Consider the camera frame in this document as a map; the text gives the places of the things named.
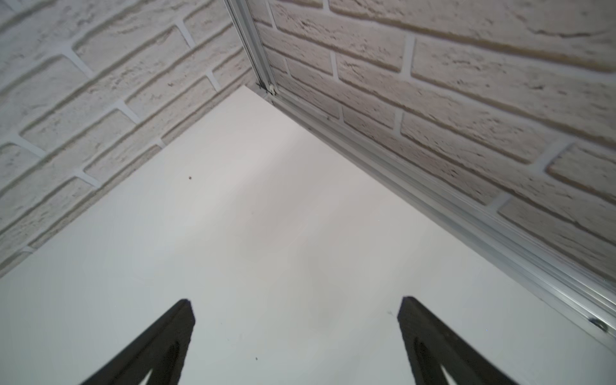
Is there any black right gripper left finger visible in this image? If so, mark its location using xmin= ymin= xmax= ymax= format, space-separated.
xmin=84 ymin=299 xmax=196 ymax=384

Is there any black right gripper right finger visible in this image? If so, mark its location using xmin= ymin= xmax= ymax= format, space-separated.
xmin=397 ymin=297 xmax=516 ymax=384

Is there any right wall base aluminium rail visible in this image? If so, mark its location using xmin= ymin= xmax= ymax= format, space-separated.
xmin=250 ymin=84 xmax=615 ymax=351

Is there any right corner aluminium post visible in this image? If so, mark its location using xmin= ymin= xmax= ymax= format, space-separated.
xmin=225 ymin=0 xmax=278 ymax=96

